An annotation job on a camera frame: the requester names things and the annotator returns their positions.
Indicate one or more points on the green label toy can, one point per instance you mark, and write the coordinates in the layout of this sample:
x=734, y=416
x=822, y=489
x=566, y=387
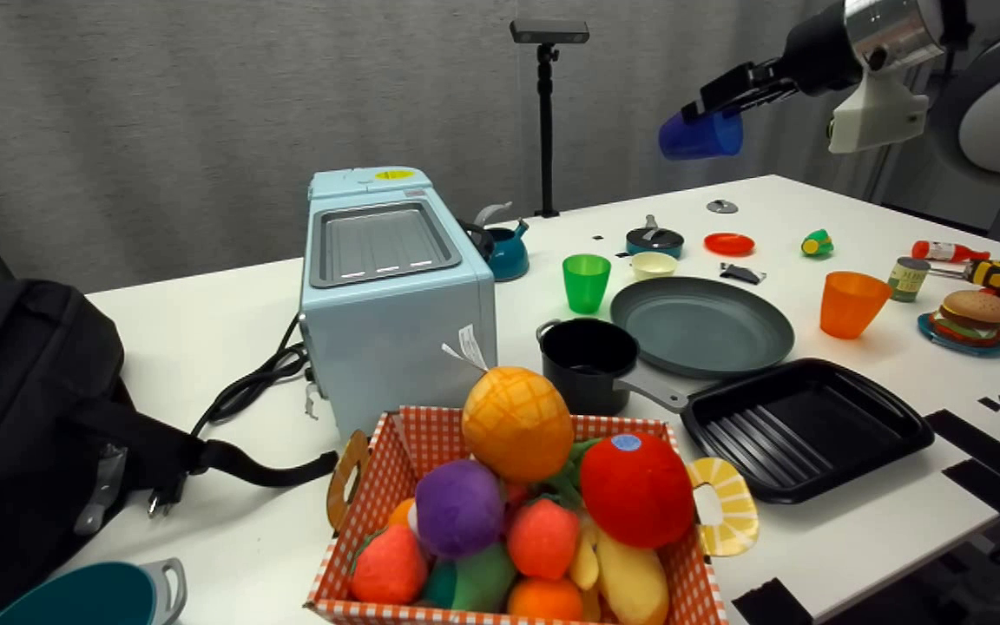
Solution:
x=908, y=281

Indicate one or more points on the grey round plate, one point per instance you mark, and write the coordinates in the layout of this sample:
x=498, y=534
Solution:
x=703, y=326

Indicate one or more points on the orange plastic cup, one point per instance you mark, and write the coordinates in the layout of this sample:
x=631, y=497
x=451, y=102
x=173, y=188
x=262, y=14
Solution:
x=851, y=304

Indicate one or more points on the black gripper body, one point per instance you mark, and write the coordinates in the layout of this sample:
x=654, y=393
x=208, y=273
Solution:
x=819, y=52

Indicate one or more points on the green plastic cup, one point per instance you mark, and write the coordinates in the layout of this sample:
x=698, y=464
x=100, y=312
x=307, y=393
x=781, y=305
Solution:
x=585, y=281

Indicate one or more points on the grey table grommet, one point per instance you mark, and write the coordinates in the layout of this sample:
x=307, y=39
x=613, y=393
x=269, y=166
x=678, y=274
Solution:
x=723, y=206

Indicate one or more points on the cream small bowl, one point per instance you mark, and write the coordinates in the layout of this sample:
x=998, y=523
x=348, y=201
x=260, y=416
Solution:
x=654, y=264

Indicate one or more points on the black camera stand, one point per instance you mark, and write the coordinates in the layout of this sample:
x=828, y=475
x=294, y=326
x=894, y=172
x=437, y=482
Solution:
x=547, y=117

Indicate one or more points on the orange checked fruit basket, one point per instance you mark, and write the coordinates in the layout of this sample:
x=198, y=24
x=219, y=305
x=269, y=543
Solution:
x=417, y=445

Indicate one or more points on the red toy ketchup bottle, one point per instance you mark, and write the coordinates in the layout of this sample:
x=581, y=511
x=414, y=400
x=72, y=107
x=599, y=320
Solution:
x=945, y=252

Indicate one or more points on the green and yellow toy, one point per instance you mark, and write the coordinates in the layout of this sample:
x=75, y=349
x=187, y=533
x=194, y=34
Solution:
x=819, y=243

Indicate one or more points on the small yellow plush piece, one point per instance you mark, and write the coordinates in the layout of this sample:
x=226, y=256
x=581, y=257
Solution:
x=585, y=561

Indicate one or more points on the teal pot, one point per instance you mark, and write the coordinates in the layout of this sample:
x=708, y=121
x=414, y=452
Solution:
x=84, y=593

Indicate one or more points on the green plush vegetable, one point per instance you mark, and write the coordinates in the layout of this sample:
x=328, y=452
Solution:
x=476, y=578

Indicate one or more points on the red round plastic disc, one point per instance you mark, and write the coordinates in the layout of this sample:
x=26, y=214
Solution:
x=732, y=243

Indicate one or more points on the blue plastic cup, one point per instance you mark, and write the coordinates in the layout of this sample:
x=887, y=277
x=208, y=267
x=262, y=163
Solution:
x=703, y=137

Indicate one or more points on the small orange plush citrus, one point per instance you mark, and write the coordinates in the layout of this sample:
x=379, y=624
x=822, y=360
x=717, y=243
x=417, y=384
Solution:
x=547, y=597

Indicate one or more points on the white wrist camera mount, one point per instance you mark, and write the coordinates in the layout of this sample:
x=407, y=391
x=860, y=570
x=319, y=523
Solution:
x=878, y=117

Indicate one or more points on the light blue toaster oven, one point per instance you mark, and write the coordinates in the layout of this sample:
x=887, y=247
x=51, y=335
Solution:
x=397, y=335

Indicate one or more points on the toy burger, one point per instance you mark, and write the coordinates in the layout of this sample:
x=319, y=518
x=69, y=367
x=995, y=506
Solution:
x=975, y=312

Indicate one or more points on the black foil piece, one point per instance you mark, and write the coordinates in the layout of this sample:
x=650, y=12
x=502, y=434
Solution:
x=741, y=274

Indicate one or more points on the light grey curtain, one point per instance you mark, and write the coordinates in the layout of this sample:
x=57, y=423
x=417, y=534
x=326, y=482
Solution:
x=174, y=117

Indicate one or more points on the small orange plush piece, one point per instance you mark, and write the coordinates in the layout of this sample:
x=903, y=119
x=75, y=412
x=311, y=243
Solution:
x=402, y=515

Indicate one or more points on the red plush tomato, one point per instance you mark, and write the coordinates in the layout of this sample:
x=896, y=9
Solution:
x=636, y=489

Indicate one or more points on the purple plush fruit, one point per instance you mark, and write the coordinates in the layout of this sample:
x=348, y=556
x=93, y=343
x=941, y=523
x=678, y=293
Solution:
x=459, y=509

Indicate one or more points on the large black tape patch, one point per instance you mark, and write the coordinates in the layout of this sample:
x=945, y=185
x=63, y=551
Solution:
x=988, y=456

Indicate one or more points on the yellow plush potato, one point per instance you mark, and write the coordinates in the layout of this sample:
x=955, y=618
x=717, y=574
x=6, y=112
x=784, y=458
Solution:
x=635, y=583

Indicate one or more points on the black grill tray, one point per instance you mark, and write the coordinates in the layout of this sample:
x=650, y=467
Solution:
x=808, y=434

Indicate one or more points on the red orange plush fruit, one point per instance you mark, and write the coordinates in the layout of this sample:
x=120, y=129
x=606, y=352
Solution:
x=544, y=540
x=386, y=566

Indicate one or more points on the teal small plate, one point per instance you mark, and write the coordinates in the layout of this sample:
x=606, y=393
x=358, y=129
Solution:
x=962, y=349

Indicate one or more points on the yellow toy pineapple slice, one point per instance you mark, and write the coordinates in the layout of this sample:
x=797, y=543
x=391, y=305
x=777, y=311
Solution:
x=739, y=509

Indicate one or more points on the black backpack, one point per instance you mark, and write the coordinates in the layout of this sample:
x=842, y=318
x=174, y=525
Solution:
x=26, y=437

